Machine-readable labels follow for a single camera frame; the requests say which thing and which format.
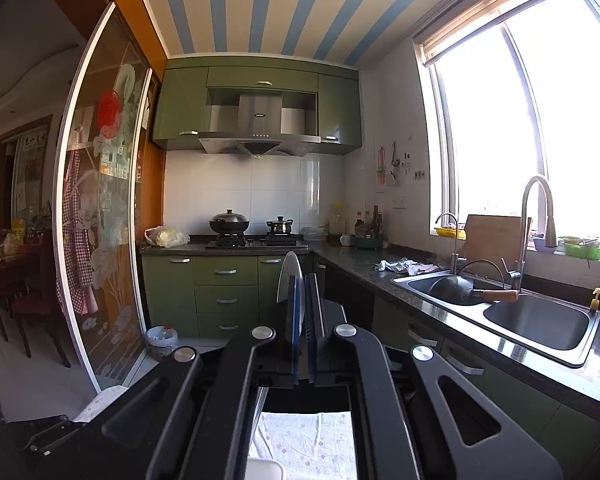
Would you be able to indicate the tall steel faucet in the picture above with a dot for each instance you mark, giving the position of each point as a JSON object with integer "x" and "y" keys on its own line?
{"x": 525, "y": 240}

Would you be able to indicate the green upper cabinets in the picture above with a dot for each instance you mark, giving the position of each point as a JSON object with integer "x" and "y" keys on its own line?
{"x": 337, "y": 105}

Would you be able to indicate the white wall socket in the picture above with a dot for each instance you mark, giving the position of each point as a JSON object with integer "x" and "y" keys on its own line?
{"x": 400, "y": 202}

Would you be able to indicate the white lidded container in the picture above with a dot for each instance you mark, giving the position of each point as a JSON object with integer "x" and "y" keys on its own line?
{"x": 314, "y": 234}

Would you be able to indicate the white plastic utensil caddy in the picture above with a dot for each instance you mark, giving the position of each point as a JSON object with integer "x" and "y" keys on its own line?
{"x": 265, "y": 471}

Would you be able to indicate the white plastic bag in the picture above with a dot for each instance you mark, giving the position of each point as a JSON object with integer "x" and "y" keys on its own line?
{"x": 167, "y": 237}

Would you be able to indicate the black gas stove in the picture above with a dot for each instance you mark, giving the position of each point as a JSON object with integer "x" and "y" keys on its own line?
{"x": 252, "y": 243}

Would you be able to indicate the yellow box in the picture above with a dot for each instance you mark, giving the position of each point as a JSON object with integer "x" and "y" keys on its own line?
{"x": 18, "y": 230}

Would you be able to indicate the pink wall hanging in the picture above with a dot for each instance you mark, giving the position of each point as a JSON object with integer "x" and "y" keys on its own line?
{"x": 380, "y": 170}

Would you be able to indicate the window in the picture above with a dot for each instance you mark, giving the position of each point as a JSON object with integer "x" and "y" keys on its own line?
{"x": 480, "y": 135}

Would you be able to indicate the steel range hood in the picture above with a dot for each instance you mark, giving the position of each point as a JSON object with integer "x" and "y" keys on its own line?
{"x": 260, "y": 110}

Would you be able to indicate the floral white tablecloth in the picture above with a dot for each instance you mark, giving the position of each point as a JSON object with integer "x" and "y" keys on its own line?
{"x": 305, "y": 440}

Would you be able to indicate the wooden dining table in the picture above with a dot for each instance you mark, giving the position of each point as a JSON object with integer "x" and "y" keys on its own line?
{"x": 10, "y": 266}

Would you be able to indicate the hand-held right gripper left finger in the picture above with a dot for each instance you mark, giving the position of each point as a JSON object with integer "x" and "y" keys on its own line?
{"x": 299, "y": 330}

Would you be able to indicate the yellow oil bottle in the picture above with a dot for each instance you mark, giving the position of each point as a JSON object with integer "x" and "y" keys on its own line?
{"x": 336, "y": 225}

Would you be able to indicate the wooden cutting board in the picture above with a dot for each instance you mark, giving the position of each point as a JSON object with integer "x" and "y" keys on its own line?
{"x": 490, "y": 240}

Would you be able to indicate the green rack of condiment bottles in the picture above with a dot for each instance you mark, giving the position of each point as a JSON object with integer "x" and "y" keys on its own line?
{"x": 367, "y": 232}

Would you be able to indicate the wall poster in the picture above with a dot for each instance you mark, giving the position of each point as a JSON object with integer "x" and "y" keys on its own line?
{"x": 30, "y": 175}

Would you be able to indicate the white cup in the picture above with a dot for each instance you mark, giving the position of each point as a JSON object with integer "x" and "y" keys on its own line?
{"x": 346, "y": 240}

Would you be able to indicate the stainless steel sink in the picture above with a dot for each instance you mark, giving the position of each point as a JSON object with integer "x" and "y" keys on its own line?
{"x": 535, "y": 320}

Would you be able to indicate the purple bowl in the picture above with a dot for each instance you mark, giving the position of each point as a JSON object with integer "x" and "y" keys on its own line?
{"x": 544, "y": 245}

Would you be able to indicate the black wok with lid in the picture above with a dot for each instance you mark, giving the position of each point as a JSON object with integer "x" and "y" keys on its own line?
{"x": 229, "y": 221}

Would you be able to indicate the green plastic basket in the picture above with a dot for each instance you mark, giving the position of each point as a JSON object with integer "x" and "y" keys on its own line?
{"x": 582, "y": 251}

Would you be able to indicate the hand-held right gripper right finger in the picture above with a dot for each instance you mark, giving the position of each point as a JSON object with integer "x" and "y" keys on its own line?
{"x": 314, "y": 330}

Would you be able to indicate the hanging ladle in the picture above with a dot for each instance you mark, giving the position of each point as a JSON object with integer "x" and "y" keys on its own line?
{"x": 394, "y": 160}

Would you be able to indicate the small trash bin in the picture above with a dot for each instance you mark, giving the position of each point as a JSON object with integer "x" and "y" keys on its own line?
{"x": 162, "y": 342}

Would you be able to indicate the beige roller blind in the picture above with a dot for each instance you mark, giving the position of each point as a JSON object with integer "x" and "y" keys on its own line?
{"x": 480, "y": 20}

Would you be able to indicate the crumpled dish rag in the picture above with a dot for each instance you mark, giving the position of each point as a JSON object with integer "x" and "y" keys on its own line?
{"x": 405, "y": 265}

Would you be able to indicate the small steel faucet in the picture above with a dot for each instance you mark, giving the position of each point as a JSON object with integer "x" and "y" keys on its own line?
{"x": 455, "y": 255}

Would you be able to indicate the dark granite countertop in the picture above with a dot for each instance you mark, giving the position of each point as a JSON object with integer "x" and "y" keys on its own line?
{"x": 350, "y": 262}

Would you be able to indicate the dark wooden chair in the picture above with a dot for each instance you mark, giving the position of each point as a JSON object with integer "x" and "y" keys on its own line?
{"x": 35, "y": 305}

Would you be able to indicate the red checked apron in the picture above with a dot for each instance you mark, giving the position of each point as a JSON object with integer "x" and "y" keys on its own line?
{"x": 77, "y": 250}

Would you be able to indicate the printed glass sliding door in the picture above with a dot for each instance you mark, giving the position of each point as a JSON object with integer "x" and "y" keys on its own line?
{"x": 105, "y": 210}

